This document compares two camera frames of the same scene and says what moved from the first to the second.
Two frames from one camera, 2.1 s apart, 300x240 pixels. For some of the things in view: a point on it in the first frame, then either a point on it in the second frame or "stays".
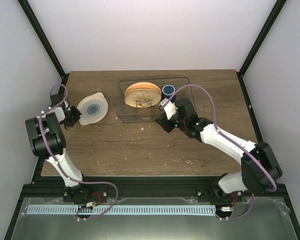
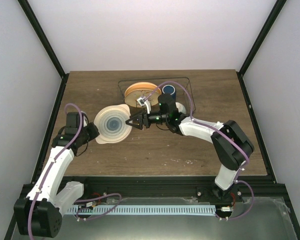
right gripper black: (164, 124) -> (136, 119)
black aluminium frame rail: (50, 187) stays
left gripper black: (77, 113) -> (95, 131)
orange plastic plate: (143, 85) stays
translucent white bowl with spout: (93, 108) -> (110, 121)
